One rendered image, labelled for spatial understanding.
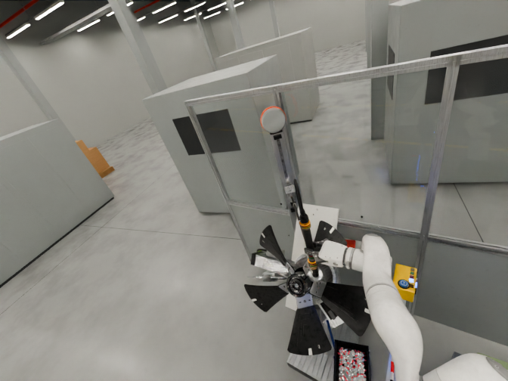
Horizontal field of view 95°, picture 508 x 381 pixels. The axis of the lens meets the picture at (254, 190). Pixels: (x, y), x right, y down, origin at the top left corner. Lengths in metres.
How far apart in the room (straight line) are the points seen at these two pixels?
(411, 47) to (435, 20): 0.26
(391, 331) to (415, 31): 2.99
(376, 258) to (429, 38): 2.75
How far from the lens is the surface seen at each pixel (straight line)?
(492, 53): 1.38
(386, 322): 0.69
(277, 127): 1.50
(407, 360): 0.70
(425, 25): 3.32
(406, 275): 1.57
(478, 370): 0.72
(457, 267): 2.07
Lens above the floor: 2.32
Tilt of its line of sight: 32 degrees down
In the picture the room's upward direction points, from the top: 18 degrees counter-clockwise
